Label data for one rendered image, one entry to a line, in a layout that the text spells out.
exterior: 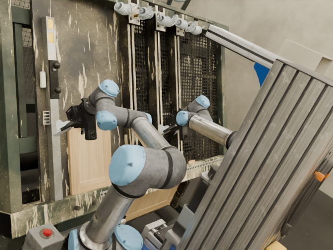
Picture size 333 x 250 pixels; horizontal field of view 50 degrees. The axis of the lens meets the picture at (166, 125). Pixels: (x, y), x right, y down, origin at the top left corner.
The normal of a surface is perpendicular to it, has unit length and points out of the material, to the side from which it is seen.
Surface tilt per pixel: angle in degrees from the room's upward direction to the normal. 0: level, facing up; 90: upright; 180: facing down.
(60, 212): 60
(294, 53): 90
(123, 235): 8
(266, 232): 90
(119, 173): 82
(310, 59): 90
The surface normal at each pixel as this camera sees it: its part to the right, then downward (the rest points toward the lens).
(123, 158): -0.80, -0.25
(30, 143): 0.81, 0.00
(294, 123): -0.61, 0.04
